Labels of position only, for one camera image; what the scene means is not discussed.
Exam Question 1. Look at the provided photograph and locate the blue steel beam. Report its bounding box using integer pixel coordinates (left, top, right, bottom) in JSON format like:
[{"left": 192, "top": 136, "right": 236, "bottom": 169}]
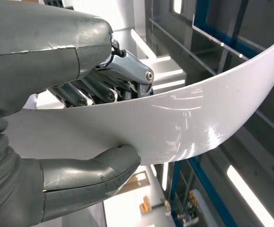
[
  {"left": 192, "top": 0, "right": 274, "bottom": 83},
  {"left": 169, "top": 158, "right": 240, "bottom": 227}
]

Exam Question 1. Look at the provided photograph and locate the ceiling light strip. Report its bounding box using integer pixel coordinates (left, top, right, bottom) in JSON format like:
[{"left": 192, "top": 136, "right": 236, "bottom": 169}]
[{"left": 226, "top": 165, "right": 274, "bottom": 227}]

